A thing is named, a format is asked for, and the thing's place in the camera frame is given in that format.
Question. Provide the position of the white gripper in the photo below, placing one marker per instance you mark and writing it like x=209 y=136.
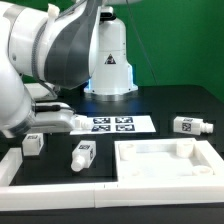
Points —
x=53 y=117

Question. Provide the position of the white square table top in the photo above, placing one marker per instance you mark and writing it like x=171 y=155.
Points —
x=165 y=160

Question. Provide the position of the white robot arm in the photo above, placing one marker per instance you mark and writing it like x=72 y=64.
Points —
x=85 y=44

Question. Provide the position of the paper sheet with markers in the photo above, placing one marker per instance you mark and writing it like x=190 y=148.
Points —
x=119 y=124

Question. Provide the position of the white U-shaped fence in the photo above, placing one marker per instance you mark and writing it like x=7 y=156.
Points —
x=96 y=195

